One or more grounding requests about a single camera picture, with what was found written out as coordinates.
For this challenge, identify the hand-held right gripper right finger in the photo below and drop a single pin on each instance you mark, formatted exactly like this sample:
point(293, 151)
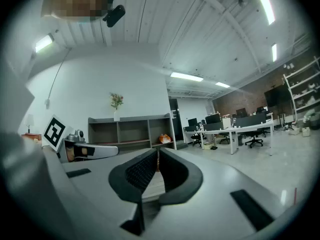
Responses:
point(180, 176)

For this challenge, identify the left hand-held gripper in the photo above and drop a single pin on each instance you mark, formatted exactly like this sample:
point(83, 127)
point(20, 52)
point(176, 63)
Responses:
point(53, 132)

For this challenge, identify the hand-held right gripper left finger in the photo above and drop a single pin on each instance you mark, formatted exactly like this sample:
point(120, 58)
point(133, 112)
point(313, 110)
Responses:
point(135, 176)

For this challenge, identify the grey wooden cabinet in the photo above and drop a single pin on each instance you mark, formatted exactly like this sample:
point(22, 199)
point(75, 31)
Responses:
point(130, 131)

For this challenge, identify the orange plastic bag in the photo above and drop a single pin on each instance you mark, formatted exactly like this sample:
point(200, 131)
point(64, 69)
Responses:
point(165, 139)

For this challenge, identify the cream plastic storage box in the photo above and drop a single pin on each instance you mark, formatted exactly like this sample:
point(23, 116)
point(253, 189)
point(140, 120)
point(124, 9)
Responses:
point(207, 144)

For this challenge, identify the long white office desk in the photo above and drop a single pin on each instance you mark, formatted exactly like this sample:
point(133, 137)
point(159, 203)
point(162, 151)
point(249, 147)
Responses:
point(250, 129)

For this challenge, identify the black desk partition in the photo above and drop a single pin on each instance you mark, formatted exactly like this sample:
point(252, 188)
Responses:
point(250, 121)

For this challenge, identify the person's left hand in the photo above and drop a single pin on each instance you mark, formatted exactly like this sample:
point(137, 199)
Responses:
point(71, 155)

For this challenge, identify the white vase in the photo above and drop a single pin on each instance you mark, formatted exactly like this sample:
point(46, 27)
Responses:
point(116, 115)

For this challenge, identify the black office chair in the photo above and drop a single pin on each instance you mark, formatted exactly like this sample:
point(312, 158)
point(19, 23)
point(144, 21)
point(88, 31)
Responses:
point(254, 137)
point(225, 137)
point(196, 139)

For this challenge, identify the pair of dark slippers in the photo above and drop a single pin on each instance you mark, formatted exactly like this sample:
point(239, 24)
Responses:
point(213, 148)

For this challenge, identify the pink flower bouquet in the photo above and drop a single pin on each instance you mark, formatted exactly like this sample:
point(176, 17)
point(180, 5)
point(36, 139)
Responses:
point(116, 100)

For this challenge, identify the black computer monitor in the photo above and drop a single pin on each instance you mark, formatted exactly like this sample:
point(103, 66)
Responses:
point(213, 119)
point(192, 122)

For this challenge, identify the black door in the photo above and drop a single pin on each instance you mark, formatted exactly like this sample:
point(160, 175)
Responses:
point(175, 120)

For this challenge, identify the reddish brown box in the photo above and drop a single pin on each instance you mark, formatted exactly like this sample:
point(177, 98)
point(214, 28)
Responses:
point(32, 136)

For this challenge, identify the white table lamp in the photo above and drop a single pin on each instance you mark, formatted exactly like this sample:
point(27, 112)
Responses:
point(29, 122)

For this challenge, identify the ceiling light panel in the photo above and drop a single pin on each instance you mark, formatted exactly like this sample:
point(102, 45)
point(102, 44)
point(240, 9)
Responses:
point(274, 52)
point(44, 43)
point(186, 76)
point(264, 2)
point(222, 84)

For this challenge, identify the white floor box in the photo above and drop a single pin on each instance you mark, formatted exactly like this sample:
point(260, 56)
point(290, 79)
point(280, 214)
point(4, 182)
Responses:
point(294, 130)
point(305, 131)

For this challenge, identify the white storage rack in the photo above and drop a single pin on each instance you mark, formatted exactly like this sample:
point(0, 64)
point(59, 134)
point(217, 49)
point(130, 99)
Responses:
point(303, 89)

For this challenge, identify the person's head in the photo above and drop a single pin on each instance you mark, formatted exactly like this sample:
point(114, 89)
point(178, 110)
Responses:
point(75, 1)

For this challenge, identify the large black wall screen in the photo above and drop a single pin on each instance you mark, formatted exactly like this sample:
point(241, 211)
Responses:
point(277, 97)

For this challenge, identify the black head-worn camera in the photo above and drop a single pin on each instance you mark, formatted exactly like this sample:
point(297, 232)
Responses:
point(114, 15)

